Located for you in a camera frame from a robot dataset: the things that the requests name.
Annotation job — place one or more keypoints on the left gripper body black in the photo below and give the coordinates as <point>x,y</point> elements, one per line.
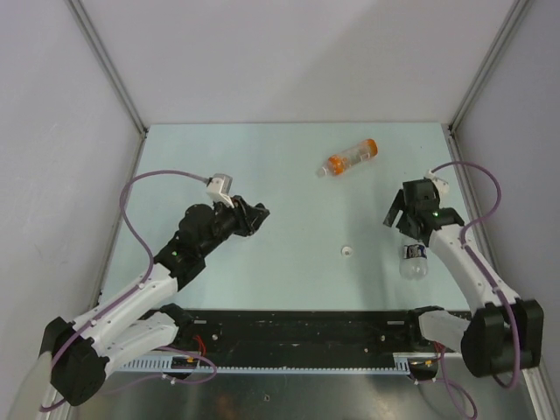
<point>238,218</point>

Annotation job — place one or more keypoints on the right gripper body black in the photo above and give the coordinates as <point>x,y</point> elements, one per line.
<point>403,223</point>

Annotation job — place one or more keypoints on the blue label water bottle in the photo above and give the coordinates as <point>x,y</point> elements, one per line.
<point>414,262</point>

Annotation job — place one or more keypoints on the orange label bottle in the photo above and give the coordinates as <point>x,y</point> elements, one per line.
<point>343,161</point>

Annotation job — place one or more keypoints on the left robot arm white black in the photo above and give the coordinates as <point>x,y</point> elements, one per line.
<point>88,349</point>

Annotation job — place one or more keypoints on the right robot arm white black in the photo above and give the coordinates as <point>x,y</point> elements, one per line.
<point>505,332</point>

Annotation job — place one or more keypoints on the white bottle cap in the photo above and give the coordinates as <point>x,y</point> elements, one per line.
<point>346,251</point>

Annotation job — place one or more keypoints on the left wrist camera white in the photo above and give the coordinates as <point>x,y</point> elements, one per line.
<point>218,187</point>

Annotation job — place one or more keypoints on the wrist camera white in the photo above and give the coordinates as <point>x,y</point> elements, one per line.
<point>218,187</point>
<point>443,187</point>

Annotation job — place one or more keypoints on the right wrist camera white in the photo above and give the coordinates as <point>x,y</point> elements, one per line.
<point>443,187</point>

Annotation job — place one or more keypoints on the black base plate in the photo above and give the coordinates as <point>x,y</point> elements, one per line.
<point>269,336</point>

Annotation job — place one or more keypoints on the grey slotted cable duct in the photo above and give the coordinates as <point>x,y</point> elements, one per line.
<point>372,364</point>

